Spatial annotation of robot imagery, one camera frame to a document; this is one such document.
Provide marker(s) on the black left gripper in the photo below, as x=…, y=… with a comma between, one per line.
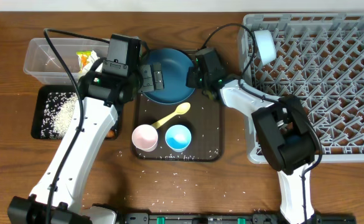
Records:
x=152, y=78

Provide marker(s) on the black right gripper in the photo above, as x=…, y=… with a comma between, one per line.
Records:
x=193, y=77

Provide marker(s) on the dark blue plate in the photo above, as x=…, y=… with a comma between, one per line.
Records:
x=174, y=65

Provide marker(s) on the light blue bowl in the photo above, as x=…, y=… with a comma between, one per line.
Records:
x=266, y=46

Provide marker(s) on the yellow green snack wrapper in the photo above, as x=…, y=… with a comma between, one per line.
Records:
x=86, y=59

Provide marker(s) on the orange carrot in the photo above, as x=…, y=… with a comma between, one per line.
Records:
x=110, y=134

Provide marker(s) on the white rice pile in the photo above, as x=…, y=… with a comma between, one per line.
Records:
x=57, y=115

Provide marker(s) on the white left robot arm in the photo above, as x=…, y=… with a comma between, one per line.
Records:
x=57, y=197

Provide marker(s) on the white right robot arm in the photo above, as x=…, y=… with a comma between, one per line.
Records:
x=279, y=123

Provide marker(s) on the black waste tray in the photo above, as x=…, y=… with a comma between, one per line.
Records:
x=39, y=108

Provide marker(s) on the clear plastic waste bin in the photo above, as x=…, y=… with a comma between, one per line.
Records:
x=41, y=63

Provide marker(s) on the grey dishwasher rack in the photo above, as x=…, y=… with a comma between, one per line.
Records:
x=320, y=59

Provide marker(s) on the yellow plastic spoon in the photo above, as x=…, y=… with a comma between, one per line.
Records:
x=181, y=109

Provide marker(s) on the dark brown serving tray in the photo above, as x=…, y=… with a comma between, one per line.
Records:
x=204, y=120

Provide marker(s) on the pink cup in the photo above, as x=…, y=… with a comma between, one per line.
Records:
x=145, y=137

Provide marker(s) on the blue cup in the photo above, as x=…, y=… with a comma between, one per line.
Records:
x=178, y=137

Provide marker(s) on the black rail with green clips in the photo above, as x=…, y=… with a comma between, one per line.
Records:
x=200, y=219

